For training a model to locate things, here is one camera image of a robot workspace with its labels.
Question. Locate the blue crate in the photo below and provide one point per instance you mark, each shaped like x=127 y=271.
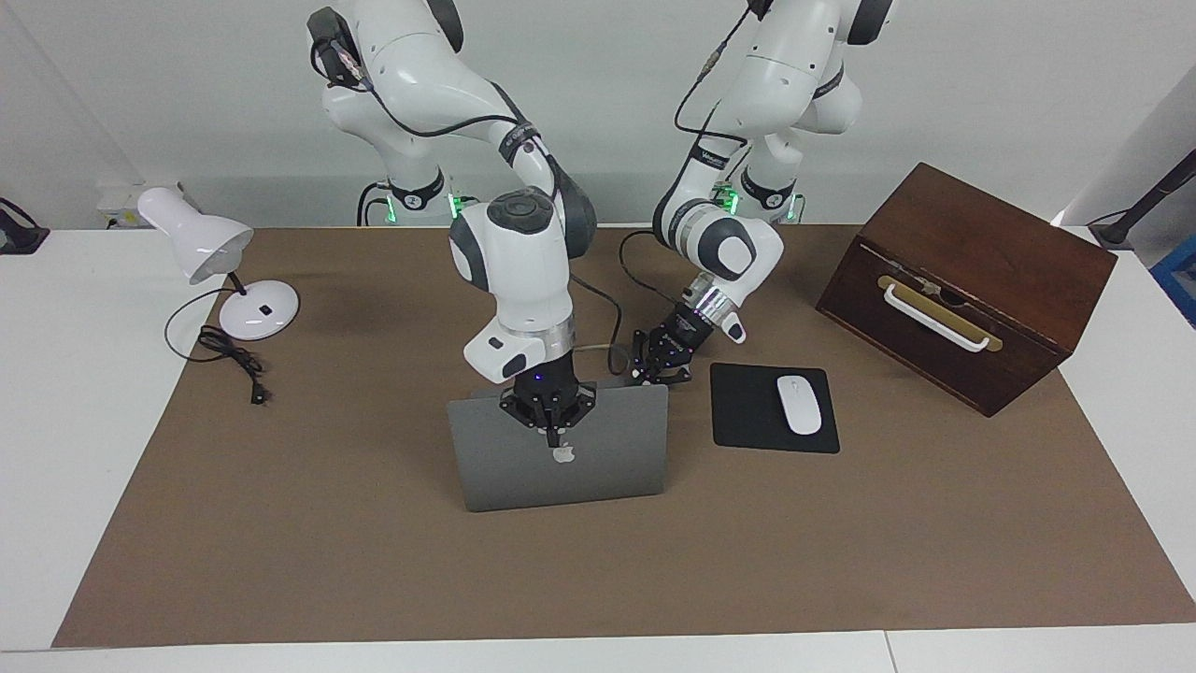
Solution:
x=1177 y=290

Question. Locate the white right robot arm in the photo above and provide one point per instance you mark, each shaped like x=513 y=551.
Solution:
x=519 y=271

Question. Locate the black stand base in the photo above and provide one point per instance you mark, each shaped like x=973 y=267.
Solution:
x=19 y=234

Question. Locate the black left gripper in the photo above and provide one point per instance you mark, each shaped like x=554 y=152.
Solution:
x=687 y=329

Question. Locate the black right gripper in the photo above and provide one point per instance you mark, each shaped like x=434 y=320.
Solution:
x=544 y=374

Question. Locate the dark brown wooden box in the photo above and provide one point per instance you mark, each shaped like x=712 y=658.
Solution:
x=990 y=243

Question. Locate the black floor stand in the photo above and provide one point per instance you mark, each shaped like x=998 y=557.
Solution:
x=1145 y=201

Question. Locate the brown table mat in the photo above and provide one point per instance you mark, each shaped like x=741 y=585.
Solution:
x=598 y=579

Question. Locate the white computer mouse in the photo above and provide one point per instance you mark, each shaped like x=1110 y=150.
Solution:
x=799 y=407

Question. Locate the black mouse pad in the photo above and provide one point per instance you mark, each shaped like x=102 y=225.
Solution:
x=743 y=411

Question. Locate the white desk lamp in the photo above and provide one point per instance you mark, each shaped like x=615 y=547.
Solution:
x=257 y=313

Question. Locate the grey laptop with apple logo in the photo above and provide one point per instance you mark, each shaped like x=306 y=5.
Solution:
x=561 y=477

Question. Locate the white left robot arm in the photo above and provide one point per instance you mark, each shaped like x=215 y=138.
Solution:
x=729 y=243

